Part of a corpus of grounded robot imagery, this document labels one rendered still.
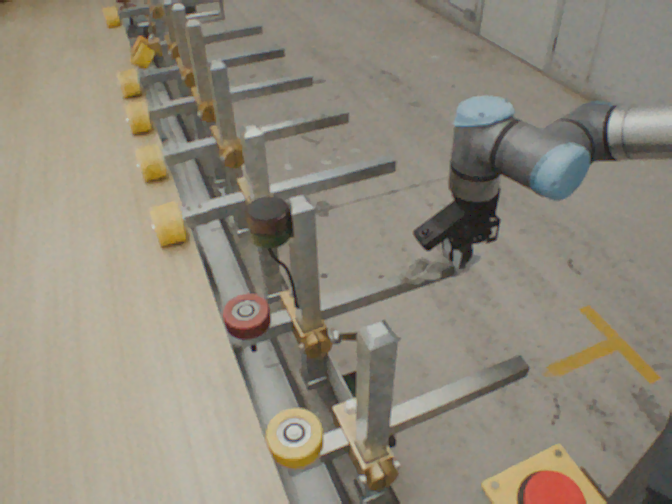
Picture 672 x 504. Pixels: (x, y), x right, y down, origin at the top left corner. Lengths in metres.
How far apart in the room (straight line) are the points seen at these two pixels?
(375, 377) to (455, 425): 1.23
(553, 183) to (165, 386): 0.65
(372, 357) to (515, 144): 0.41
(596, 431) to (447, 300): 0.74
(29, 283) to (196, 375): 0.42
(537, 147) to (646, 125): 0.16
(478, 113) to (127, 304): 0.68
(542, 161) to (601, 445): 1.30
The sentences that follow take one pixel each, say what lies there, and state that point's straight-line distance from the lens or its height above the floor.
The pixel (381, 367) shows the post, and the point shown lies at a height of 1.08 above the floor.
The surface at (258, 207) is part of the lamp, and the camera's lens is 0.75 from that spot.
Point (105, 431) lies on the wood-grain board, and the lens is 0.85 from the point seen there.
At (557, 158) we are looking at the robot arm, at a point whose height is 1.18.
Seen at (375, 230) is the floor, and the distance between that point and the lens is 2.49.
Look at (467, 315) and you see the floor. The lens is 2.15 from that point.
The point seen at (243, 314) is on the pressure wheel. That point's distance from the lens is 0.92.
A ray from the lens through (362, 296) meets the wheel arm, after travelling 0.99.
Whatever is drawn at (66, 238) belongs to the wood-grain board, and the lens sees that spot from 1.21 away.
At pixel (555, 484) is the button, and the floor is 1.23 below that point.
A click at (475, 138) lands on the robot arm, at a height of 1.16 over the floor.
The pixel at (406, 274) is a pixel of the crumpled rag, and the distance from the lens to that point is 1.02.
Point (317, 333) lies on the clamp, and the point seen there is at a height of 0.87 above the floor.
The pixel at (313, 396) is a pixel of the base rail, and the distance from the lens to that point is 1.05.
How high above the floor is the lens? 1.58
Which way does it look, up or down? 42 degrees down
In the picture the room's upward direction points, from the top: 2 degrees counter-clockwise
